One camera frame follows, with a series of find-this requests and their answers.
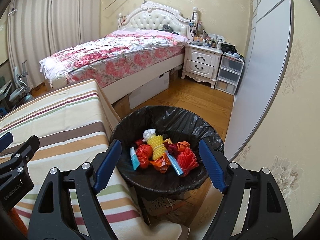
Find clear plastic drawer unit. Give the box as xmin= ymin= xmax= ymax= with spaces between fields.
xmin=215 ymin=54 xmax=245 ymax=95

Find brown cardboard box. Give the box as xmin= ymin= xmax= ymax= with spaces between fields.
xmin=112 ymin=94 xmax=131 ymax=119

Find white plastic bag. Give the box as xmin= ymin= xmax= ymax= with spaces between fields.
xmin=143 ymin=128 xmax=156 ymax=142

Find nightstand clutter bottles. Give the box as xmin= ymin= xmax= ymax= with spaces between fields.
xmin=190 ymin=21 xmax=245 ymax=61

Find striped bed cover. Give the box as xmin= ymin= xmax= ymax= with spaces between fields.
xmin=1 ymin=79 xmax=189 ymax=239

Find beige window curtain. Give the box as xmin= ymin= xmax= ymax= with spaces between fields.
xmin=7 ymin=0 xmax=101 ymax=87

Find black bag trash bin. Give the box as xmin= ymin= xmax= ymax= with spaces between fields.
xmin=111 ymin=106 xmax=224 ymax=197

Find floral pink quilt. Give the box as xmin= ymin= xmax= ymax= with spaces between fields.
xmin=40 ymin=29 xmax=188 ymax=88

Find grey sliding wardrobe door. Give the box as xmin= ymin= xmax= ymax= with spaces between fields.
xmin=225 ymin=0 xmax=293 ymax=160

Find red foam fruit net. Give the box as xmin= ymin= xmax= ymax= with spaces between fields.
xmin=177 ymin=147 xmax=199 ymax=177

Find yellow foam fruit net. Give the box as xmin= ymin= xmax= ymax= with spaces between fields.
xmin=146 ymin=135 xmax=167 ymax=160

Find blue white tube wrapper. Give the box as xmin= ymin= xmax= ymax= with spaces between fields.
xmin=166 ymin=152 xmax=184 ymax=176

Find white under-bed storage box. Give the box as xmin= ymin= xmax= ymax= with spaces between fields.
xmin=129 ymin=72 xmax=169 ymax=109

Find white bedside nightstand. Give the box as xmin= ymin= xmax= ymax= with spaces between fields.
xmin=181 ymin=44 xmax=222 ymax=89

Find orange wrapper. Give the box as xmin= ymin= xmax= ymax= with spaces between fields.
xmin=149 ymin=153 xmax=171 ymax=173

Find grey desk chair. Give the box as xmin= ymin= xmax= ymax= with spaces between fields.
xmin=9 ymin=60 xmax=33 ymax=106

